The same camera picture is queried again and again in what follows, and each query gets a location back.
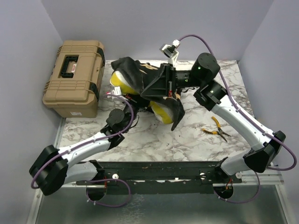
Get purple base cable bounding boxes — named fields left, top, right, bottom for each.
left=85, top=178, right=131, bottom=208
left=214, top=171, right=261, bottom=204

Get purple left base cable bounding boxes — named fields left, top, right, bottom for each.
left=85, top=178, right=131, bottom=208

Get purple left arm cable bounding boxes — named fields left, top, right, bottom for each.
left=30, top=93, right=135, bottom=189

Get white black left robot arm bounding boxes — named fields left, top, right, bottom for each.
left=29, top=93, right=150, bottom=196

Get black yellow flower pillowcase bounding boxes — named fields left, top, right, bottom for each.
left=109, top=56, right=185, bottom=131

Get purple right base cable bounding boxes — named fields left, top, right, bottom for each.
left=214, top=171, right=261, bottom=204

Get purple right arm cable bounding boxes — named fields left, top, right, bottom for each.
left=178, top=34, right=298, bottom=170

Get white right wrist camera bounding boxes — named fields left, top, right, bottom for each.
left=159, top=39, right=180, bottom=66

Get tan plastic tool case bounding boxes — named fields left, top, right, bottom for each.
left=43, top=40, right=106, bottom=118

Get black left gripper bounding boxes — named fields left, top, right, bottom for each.
left=121, top=93, right=150, bottom=133

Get white pillow yellow edge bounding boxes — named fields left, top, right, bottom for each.
left=110, top=71, right=174, bottom=124

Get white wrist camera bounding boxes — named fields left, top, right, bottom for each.
left=159, top=39, right=180, bottom=66
left=106, top=86, right=123, bottom=100

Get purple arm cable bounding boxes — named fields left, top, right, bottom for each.
left=30, top=93, right=135, bottom=189
left=178, top=34, right=298, bottom=170

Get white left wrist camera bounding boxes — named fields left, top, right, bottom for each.
left=106, top=86, right=123, bottom=100

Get black mounting rail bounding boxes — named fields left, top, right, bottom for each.
left=76, top=161, right=242, bottom=195

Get yellow handled pliers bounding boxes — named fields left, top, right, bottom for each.
left=201, top=116, right=231, bottom=142

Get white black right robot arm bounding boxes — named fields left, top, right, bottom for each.
left=141, top=53, right=285, bottom=182

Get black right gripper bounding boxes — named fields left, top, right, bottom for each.
left=141, top=64, right=203, bottom=98

